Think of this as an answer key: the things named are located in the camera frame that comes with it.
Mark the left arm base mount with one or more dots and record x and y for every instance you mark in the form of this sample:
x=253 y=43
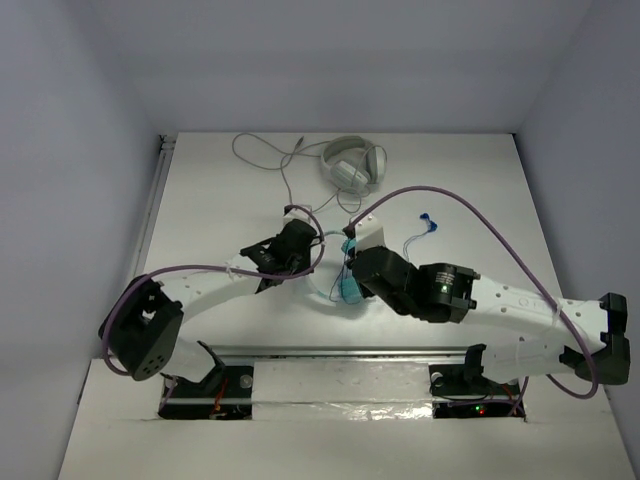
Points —
x=225 y=393

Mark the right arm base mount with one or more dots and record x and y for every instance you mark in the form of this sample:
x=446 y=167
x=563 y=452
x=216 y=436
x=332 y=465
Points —
x=460 y=391

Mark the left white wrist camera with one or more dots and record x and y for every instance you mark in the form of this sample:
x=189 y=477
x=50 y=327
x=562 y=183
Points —
x=297 y=212

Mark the aluminium rail front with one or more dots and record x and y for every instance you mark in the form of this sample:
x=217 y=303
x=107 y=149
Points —
x=278 y=352

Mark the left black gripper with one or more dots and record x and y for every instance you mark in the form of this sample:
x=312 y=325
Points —
x=297 y=239

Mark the aluminium rail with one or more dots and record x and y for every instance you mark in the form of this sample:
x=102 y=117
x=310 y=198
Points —
x=150 y=210
x=278 y=352

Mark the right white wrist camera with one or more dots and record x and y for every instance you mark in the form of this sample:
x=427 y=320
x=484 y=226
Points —
x=366 y=233

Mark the white grey headphones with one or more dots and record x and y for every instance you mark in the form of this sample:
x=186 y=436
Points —
x=353 y=163

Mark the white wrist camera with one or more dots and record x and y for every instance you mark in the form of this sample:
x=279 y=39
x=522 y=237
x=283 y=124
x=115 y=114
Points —
x=297 y=212
x=366 y=233

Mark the teal cat-ear headphones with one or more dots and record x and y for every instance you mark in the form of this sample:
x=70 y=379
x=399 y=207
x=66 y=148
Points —
x=344 y=289

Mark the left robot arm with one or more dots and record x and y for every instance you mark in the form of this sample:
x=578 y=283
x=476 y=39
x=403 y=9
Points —
x=141 y=334

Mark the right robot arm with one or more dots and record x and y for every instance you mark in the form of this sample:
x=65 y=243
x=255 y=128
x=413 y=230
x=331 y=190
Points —
x=557 y=335

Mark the aluminium rail left side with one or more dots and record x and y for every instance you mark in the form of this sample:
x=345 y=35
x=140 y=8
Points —
x=150 y=210

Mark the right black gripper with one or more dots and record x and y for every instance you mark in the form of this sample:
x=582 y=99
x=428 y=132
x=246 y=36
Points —
x=366 y=291

